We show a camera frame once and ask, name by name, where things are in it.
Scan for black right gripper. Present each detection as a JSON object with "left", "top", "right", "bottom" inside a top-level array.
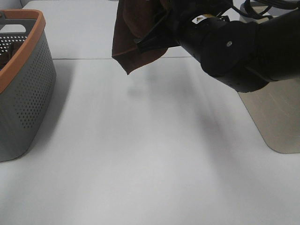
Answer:
[{"left": 134, "top": 0, "right": 233, "bottom": 53}]

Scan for brown towel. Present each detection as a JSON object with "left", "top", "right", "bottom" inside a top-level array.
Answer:
[{"left": 112, "top": 0, "right": 170, "bottom": 74}]

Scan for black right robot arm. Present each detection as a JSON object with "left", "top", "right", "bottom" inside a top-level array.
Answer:
[{"left": 135, "top": 0, "right": 300, "bottom": 93}]

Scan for beige basket grey rim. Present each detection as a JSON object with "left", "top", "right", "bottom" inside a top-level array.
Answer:
[{"left": 237, "top": 0, "right": 300, "bottom": 155}]

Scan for grey perforated basket orange rim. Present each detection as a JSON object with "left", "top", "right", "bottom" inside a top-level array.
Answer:
[{"left": 0, "top": 9, "right": 56, "bottom": 162}]

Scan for brown towels inside grey basket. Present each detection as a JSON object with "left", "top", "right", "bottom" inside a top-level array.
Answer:
[{"left": 0, "top": 43, "right": 22, "bottom": 70}]

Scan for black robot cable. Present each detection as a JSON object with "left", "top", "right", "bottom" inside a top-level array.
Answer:
[{"left": 225, "top": 0, "right": 300, "bottom": 19}]

